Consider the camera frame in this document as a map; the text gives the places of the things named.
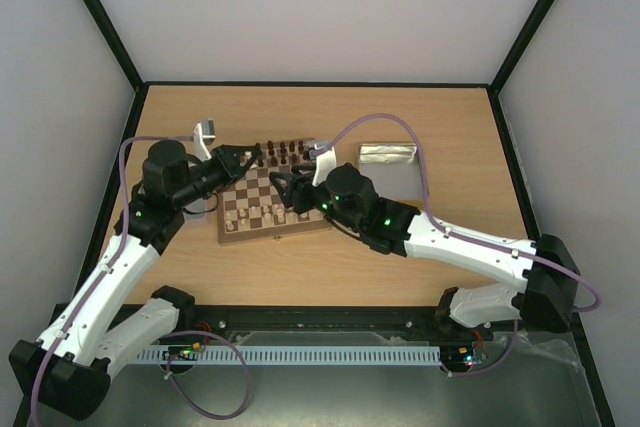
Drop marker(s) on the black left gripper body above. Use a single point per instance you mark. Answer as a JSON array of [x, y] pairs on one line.
[[227, 171]]

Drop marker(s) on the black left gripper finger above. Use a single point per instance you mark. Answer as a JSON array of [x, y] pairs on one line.
[[247, 171], [235, 153]]

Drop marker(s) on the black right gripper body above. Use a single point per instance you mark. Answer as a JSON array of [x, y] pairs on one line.
[[296, 192]]

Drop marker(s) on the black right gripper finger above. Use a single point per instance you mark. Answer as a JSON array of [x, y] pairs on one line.
[[284, 183], [289, 173]]

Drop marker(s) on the gold metal tin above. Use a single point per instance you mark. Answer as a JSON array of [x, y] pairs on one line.
[[393, 168]]

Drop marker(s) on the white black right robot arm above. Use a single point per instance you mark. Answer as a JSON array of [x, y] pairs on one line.
[[536, 281]]

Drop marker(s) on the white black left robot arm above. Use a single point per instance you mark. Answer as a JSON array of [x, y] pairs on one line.
[[71, 365]]

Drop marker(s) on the wooden chess board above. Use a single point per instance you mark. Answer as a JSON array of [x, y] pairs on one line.
[[244, 195]]

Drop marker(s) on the silver tin lid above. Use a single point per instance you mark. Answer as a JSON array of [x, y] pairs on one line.
[[197, 211]]

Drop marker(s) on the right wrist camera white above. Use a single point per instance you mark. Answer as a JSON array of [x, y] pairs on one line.
[[324, 159]]

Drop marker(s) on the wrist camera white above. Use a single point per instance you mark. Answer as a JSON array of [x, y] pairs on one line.
[[324, 159], [203, 137]]

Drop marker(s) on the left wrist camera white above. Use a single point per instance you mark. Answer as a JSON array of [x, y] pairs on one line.
[[203, 137]]

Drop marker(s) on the light blue cable duct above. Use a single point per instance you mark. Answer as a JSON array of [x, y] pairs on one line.
[[296, 356]]

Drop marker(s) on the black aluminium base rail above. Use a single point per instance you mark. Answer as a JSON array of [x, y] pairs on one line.
[[320, 319]]

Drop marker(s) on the black frame post left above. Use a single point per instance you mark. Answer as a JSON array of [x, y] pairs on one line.
[[113, 40]]

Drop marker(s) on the black frame post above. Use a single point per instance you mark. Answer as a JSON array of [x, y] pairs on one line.
[[522, 41], [113, 40]]

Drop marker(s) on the black frame post right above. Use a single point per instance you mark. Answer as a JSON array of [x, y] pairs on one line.
[[522, 41]]

